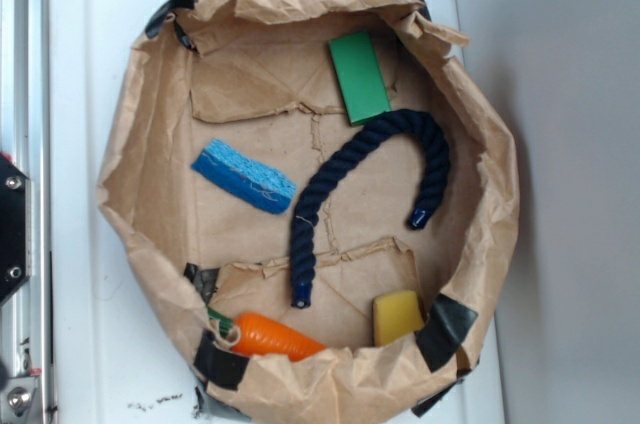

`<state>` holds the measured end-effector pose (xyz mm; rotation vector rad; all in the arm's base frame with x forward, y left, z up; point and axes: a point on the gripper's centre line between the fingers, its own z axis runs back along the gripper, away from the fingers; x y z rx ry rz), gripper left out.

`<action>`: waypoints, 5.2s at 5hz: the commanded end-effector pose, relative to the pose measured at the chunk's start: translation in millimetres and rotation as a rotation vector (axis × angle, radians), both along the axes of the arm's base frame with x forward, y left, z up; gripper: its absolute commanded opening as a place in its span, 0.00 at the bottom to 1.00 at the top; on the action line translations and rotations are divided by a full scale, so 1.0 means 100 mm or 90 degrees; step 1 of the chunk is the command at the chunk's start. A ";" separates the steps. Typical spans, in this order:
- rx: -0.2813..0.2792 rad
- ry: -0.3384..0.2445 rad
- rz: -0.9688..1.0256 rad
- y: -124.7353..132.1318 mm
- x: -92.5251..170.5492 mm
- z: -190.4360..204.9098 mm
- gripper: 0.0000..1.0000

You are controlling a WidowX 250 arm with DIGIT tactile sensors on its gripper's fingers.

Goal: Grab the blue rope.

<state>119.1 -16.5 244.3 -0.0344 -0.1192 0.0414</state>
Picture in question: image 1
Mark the metal frame rail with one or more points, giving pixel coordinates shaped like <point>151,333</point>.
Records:
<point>27,378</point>

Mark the blue sponge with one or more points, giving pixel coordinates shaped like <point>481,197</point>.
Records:
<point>252,181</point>

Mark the white plastic tray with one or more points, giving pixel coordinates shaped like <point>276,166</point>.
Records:
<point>115,362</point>

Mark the orange toy carrot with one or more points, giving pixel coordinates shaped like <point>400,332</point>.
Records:
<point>255,334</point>

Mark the brown paper bag bin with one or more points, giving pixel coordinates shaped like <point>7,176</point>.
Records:
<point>258,75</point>

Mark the green rectangular block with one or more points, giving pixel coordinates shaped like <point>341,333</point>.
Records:
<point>359,76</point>

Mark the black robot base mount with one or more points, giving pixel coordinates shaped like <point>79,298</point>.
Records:
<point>15,232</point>

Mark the yellow sponge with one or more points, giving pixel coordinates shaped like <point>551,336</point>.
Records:
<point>395,315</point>

